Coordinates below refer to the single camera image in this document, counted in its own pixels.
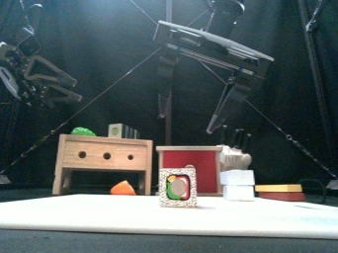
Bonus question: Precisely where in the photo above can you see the diagonal metal brace rod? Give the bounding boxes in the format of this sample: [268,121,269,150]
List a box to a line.
[0,47,165,176]
[197,59,338,181]

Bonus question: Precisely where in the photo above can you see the green toy vegetable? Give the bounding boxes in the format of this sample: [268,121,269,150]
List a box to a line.
[70,126,98,137]

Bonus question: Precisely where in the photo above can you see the white cube with green circle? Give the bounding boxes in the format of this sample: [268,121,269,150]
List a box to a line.
[107,123,142,139]

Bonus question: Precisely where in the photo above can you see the light wooden knife block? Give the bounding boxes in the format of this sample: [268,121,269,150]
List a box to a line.
[218,144,254,172]

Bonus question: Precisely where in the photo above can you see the wooden shelf with three holes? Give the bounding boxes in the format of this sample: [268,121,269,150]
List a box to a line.
[53,133,155,197]

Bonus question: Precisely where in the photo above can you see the red wooden box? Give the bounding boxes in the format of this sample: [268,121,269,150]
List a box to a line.
[155,145,225,196]

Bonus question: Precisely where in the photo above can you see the white foam block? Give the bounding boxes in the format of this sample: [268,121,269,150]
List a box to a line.
[220,169,257,187]
[222,184,257,203]

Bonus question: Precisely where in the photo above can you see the yellow flat block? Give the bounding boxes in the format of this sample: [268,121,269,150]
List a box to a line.
[254,183,304,194]

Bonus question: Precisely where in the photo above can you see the orange toy food piece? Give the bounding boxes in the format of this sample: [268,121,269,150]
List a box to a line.
[110,179,138,197]

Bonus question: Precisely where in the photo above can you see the red flat block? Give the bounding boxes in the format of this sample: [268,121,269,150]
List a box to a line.
[258,191,306,203]

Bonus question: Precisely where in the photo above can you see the white table mat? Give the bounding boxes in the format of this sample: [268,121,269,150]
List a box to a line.
[0,193,338,240]

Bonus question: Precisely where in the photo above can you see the black toy knife handle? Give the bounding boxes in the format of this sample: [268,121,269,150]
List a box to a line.
[233,128,245,150]
[220,125,230,146]
[242,132,254,152]

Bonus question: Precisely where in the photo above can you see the vertical metal frame pole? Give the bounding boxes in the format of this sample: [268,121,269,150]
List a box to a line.
[165,0,174,146]

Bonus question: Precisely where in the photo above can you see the slanted metal frame post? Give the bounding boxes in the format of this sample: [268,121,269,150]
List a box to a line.
[297,0,338,162]

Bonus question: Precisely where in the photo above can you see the black cable loop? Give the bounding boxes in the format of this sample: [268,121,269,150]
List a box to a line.
[298,178,330,205]

